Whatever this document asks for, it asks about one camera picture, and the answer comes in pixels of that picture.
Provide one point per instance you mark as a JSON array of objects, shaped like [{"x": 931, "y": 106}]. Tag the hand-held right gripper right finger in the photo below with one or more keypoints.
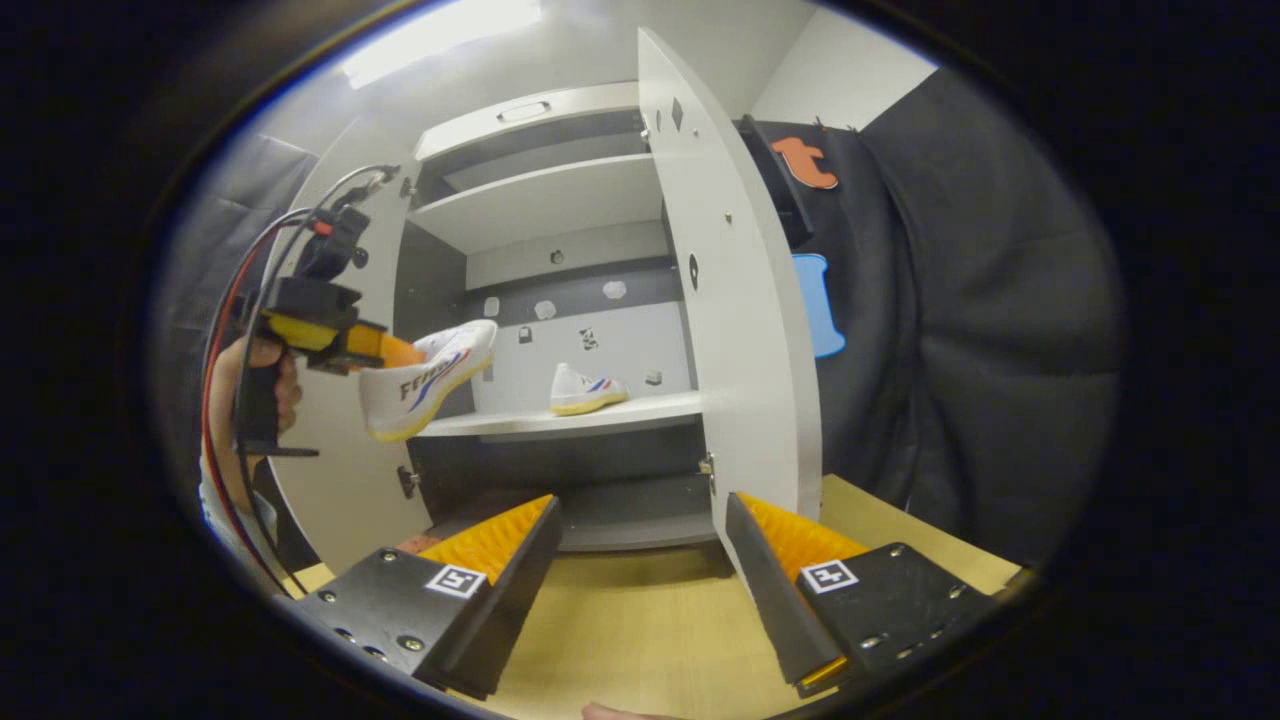
[{"x": 770, "y": 600}]

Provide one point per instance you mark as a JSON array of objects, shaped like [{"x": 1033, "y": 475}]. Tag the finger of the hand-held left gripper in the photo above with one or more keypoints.
[{"x": 395, "y": 352}]

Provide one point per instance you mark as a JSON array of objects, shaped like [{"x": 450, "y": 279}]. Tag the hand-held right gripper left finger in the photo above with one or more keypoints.
[{"x": 515, "y": 600}]

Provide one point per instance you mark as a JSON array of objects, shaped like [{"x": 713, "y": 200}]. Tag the white striped sneaker shoe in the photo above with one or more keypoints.
[
  {"x": 585, "y": 392},
  {"x": 420, "y": 390}
]

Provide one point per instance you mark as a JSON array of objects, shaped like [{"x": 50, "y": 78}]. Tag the white shoe cabinet door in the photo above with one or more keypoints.
[
  {"x": 740, "y": 350},
  {"x": 340, "y": 490}
]

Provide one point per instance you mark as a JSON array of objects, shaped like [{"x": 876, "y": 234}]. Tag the white shoe cabinet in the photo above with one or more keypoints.
[{"x": 600, "y": 340}]

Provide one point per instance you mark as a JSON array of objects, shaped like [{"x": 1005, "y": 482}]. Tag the white cabinet shelf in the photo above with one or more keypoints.
[
  {"x": 600, "y": 415},
  {"x": 540, "y": 205}
]

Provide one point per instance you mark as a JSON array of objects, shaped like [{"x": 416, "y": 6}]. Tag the cream cabinet drawer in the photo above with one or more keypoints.
[{"x": 590, "y": 110}]

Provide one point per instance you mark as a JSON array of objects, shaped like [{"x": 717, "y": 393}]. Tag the black backdrop cloth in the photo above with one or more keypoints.
[{"x": 980, "y": 350}]

